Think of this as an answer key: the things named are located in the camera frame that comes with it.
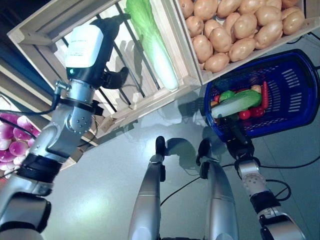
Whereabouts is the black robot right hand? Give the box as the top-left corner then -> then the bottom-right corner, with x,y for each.
219,117 -> 255,158

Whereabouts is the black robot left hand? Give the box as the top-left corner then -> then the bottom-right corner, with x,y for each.
65,13 -> 133,90

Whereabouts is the blue plastic shopping basket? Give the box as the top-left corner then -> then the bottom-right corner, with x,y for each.
203,49 -> 320,144

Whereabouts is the green white napa cabbage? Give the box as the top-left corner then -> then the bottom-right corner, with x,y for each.
211,90 -> 263,119
124,0 -> 180,91

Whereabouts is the black robot right foot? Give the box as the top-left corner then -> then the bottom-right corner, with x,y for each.
196,138 -> 212,166

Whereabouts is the black robot foot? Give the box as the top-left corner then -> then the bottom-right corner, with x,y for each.
155,136 -> 167,162
196,138 -> 212,166

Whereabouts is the bright green toy lettuce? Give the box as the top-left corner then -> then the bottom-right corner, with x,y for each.
219,91 -> 236,103

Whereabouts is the wooden potato crate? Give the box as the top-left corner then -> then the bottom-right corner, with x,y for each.
172,0 -> 320,86

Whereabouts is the wooden slatted crate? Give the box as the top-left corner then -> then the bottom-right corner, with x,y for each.
6,0 -> 202,140

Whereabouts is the black robot left foot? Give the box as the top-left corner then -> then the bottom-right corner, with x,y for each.
155,136 -> 167,162

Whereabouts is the black robot pelvis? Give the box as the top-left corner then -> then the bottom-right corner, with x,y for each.
157,236 -> 208,240

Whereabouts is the wooden onion crate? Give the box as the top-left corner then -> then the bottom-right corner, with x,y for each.
0,94 -> 77,181

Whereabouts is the long black floor cable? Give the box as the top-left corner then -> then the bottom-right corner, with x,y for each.
221,154 -> 320,169

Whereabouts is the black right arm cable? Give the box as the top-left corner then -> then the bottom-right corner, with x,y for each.
264,178 -> 291,201

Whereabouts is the thin black floor cable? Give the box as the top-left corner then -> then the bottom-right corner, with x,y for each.
159,172 -> 202,207

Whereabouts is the wooden display stand frame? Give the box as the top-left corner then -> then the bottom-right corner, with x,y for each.
0,37 -> 101,173

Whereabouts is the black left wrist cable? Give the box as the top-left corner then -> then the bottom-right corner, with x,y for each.
0,80 -> 71,116

